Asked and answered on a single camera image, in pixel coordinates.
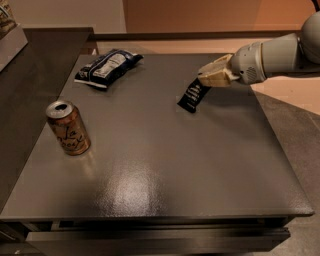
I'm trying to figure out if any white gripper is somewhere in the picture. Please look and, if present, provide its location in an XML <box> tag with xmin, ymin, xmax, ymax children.
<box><xmin>198</xmin><ymin>42</ymin><xmax>266</xmax><ymax>87</ymax></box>

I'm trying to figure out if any black rxbar chocolate wrapper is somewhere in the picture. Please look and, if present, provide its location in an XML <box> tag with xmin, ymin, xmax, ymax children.
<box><xmin>178</xmin><ymin>78</ymin><xmax>210</xmax><ymax>113</ymax></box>

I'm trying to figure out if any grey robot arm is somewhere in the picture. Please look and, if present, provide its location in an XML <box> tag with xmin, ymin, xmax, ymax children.
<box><xmin>198</xmin><ymin>12</ymin><xmax>320</xmax><ymax>87</ymax></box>

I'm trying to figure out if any dark blue chip bag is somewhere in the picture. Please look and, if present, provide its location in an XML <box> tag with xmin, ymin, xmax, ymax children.
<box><xmin>74</xmin><ymin>49</ymin><xmax>143</xmax><ymax>90</ymax></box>

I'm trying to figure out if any orange LaCroix soda can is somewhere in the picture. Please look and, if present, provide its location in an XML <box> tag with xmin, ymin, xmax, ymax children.
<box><xmin>46</xmin><ymin>100</ymin><xmax>91</xmax><ymax>156</ymax></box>

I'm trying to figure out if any dark drawer front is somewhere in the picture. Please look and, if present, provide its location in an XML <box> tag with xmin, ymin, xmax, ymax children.
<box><xmin>27</xmin><ymin>228</ymin><xmax>290</xmax><ymax>256</ymax></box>

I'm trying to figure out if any white box with snacks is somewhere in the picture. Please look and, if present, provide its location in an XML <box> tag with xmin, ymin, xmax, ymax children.
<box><xmin>0</xmin><ymin>0</ymin><xmax>29</xmax><ymax>72</ymax></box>

